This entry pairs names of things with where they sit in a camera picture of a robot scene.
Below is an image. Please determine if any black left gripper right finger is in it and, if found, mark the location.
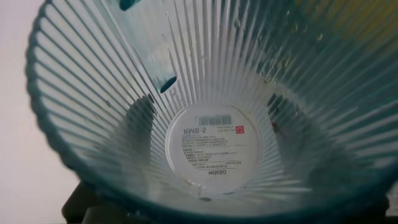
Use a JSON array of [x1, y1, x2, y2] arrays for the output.
[[357, 195, 391, 224]]

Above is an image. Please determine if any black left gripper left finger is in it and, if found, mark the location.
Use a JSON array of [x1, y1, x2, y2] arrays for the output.
[[61, 182, 131, 224]]

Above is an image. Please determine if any ribbed transparent blue cup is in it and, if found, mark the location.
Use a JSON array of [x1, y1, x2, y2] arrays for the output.
[[24, 0, 398, 224]]

